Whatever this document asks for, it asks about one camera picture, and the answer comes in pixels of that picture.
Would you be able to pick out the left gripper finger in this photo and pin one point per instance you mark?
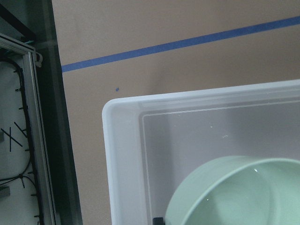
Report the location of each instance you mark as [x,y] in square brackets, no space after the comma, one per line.
[158,221]

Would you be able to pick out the light green bowl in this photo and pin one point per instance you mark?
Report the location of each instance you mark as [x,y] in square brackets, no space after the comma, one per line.
[238,190]

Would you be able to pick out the clear plastic bin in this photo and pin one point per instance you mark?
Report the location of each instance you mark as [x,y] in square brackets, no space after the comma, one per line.
[152,143]

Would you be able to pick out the aluminium table frame rail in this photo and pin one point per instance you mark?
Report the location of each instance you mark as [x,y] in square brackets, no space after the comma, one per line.
[26,196]

